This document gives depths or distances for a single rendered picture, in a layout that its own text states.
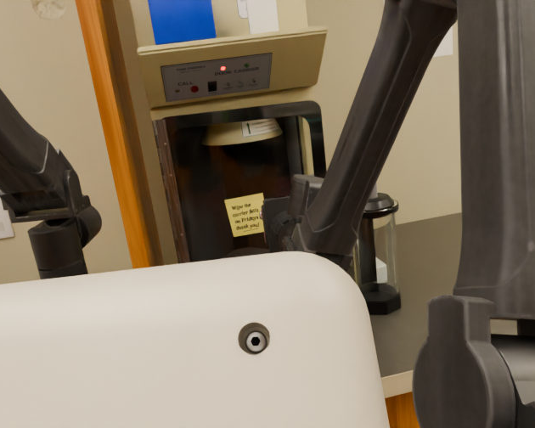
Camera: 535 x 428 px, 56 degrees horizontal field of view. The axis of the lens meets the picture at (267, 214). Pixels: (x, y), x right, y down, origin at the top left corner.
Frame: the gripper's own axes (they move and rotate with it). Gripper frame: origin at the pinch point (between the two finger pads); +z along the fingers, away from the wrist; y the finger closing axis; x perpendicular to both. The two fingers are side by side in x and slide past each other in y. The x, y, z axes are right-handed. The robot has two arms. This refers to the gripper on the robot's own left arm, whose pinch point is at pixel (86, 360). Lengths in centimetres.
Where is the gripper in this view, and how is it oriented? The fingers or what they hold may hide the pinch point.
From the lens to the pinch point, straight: 75.5
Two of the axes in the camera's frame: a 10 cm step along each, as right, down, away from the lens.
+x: -9.7, 1.8, -1.7
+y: -2.1, -2.5, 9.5
